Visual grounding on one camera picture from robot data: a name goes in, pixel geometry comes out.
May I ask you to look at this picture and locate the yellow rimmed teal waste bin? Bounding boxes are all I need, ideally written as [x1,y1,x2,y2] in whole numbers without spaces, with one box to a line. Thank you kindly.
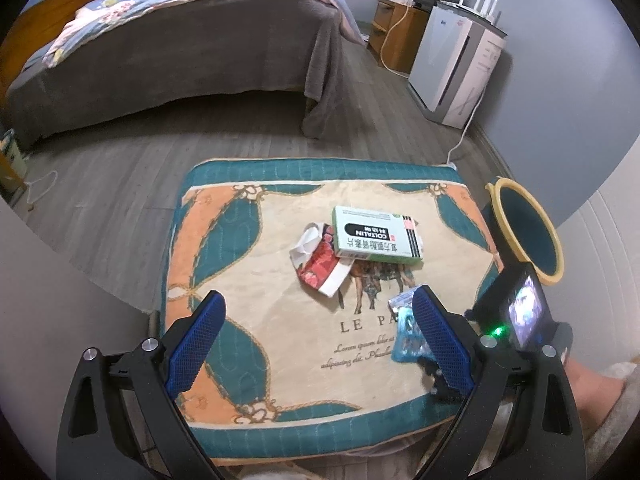
[484,177,566,287]

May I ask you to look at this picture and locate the wooden nightstand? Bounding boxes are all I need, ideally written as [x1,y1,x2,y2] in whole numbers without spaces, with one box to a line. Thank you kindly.
[371,0,432,80]

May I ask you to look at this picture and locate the crumpled red and white packet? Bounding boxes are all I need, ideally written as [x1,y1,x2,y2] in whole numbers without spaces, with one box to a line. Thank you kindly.
[290,222,353,298]

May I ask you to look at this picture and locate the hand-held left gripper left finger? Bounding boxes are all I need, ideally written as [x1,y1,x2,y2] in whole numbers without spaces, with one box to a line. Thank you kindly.
[55,290,227,480]

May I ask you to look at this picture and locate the person's right forearm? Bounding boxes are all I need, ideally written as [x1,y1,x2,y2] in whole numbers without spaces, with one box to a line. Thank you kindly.
[567,357,640,466]

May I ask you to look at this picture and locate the thin white floor cable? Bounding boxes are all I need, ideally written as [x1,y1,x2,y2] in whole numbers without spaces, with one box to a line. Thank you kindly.
[25,170,58,211]

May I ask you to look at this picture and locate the white power cable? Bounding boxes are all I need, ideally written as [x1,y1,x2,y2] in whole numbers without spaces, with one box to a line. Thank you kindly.
[445,77,488,166]

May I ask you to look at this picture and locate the white air purifier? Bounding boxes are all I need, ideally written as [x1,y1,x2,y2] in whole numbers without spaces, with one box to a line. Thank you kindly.
[407,1,508,130]

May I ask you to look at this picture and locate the pale green bag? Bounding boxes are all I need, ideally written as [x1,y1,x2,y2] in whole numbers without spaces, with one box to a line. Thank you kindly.
[0,130,26,193]

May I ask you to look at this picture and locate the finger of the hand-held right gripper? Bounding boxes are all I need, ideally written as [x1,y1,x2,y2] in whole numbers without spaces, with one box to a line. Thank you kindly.
[425,360,463,403]

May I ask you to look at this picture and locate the printed teal and beige mat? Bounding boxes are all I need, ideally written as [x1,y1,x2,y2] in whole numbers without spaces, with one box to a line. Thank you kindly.
[159,158,506,461]

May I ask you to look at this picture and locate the wooden bed headboard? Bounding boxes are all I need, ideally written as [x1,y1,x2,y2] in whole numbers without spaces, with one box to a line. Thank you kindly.
[0,0,124,46]

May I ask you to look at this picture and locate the green and white medicine box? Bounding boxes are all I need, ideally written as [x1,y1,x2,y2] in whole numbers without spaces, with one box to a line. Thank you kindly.
[331,205,425,263]

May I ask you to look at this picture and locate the blue blister pack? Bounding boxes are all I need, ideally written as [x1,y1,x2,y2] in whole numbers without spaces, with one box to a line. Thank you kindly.
[388,287,436,363]

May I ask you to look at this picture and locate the white cable at nightstand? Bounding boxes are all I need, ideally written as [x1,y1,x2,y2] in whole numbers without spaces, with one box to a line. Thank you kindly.
[380,0,436,69]

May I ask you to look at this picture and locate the white router with antennas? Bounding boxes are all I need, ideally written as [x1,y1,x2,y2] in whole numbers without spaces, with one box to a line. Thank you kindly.
[442,0,503,26]

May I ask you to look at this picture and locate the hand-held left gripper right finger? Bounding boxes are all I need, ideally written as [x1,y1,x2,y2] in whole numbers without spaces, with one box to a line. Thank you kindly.
[411,285,587,480]

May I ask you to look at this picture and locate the bed with grey blanket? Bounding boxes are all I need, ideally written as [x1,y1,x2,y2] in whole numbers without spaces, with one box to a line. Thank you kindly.
[5,0,346,153]

